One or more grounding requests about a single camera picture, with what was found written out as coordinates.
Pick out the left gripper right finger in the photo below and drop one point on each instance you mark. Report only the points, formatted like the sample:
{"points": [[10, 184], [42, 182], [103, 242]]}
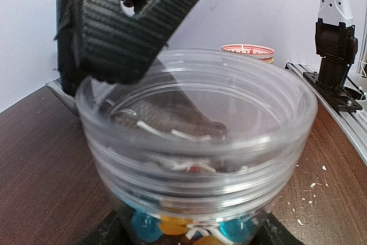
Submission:
{"points": [[273, 232]]}

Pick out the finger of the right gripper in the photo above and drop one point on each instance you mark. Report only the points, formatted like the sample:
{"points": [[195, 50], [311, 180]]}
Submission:
{"points": [[114, 41]]}

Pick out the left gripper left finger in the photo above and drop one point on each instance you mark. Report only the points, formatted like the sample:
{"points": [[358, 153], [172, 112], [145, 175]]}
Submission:
{"points": [[108, 232]]}

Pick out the clear plastic jar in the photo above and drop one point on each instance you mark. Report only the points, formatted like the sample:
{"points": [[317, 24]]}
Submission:
{"points": [[198, 151]]}

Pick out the clear jar lid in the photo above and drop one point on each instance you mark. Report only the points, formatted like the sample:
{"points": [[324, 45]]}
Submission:
{"points": [[199, 106]]}

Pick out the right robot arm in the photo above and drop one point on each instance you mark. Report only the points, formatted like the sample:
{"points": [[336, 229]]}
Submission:
{"points": [[335, 41]]}

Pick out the green bowl with red lid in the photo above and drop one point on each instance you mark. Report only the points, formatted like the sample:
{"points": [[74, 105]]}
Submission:
{"points": [[259, 52]]}

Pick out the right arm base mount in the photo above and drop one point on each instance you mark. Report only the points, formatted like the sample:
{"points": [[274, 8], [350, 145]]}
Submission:
{"points": [[341, 99]]}

